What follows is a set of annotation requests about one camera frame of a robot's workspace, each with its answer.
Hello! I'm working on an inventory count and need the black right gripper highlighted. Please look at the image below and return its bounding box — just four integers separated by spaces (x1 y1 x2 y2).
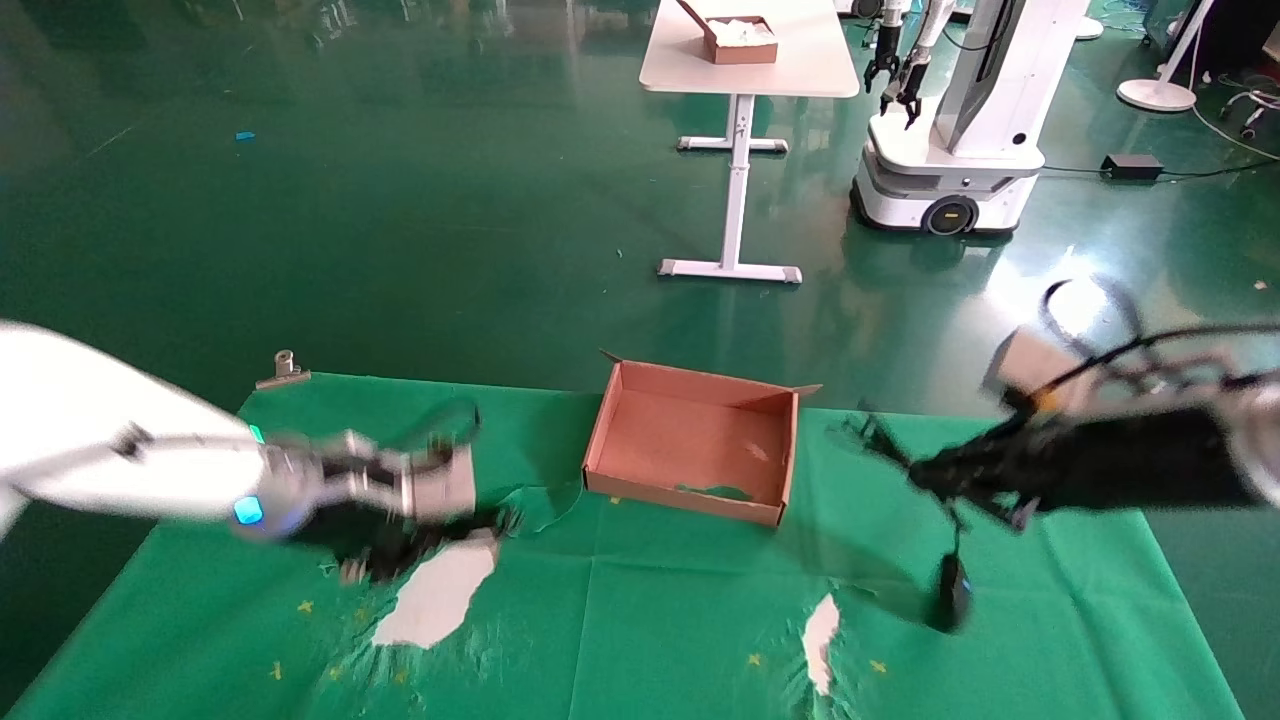
850 405 1256 533

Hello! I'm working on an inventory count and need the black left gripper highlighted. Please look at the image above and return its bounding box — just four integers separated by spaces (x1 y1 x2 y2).
298 500 441 587

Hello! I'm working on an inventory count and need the black power adapter with cord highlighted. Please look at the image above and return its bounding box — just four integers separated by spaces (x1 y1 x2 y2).
935 495 976 634

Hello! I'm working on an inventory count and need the brown open cardboard box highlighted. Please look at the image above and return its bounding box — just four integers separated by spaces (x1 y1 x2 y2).
582 348 823 528

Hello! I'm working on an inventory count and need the black floor power box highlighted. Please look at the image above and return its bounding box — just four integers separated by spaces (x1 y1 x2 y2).
1100 152 1165 181

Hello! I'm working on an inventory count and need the small brown cardboard box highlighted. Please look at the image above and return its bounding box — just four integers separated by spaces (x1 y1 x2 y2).
678 0 780 65

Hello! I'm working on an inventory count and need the silver binder clip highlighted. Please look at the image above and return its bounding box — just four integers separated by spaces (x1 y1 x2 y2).
255 348 312 389

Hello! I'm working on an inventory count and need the green table cloth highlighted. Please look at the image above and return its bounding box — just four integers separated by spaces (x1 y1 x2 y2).
5 372 1246 720

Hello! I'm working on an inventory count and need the white wheeled robot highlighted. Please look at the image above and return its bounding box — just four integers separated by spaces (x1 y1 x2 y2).
850 0 1093 238

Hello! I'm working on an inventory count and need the white floor stand base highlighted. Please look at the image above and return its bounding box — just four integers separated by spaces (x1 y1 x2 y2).
1117 0 1219 112

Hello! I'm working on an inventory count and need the office chair wheeled base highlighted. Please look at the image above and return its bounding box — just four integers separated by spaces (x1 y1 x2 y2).
1220 88 1280 136

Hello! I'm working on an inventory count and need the white crumpled packing material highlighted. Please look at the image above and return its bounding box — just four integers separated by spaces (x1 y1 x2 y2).
708 15 777 46

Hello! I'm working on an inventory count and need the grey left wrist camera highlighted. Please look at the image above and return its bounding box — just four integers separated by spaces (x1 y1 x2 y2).
340 430 476 521

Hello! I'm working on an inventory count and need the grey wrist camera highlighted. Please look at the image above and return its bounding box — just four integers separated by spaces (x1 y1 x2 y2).
340 430 476 521
985 325 1086 411

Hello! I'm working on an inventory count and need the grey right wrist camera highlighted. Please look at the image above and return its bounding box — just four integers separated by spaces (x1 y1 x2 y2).
985 325 1086 411

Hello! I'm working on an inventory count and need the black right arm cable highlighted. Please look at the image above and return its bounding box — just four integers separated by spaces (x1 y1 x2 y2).
1005 275 1280 411

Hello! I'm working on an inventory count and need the white pedestal table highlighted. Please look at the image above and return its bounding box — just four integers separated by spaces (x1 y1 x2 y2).
638 0 861 284

